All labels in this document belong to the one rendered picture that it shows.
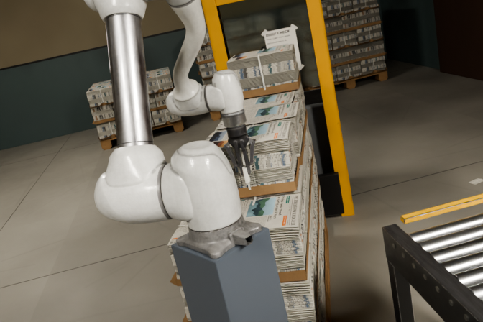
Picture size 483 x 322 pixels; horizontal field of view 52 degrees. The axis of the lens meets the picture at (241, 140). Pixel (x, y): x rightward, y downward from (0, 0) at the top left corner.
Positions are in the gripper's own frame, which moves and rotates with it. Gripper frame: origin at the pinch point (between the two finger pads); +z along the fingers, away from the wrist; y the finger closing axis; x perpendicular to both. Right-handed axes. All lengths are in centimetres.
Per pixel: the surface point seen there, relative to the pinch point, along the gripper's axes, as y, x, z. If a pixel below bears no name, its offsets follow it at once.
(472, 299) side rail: -64, 67, 16
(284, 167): -14.3, -6.3, 1.5
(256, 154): -4.3, -7.1, -5.0
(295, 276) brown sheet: -14.4, 21.8, 33.5
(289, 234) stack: -15.4, 22.1, 16.4
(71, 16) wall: 360, -599, -93
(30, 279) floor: 197, -107, 96
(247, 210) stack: 1.5, 5.2, 13.1
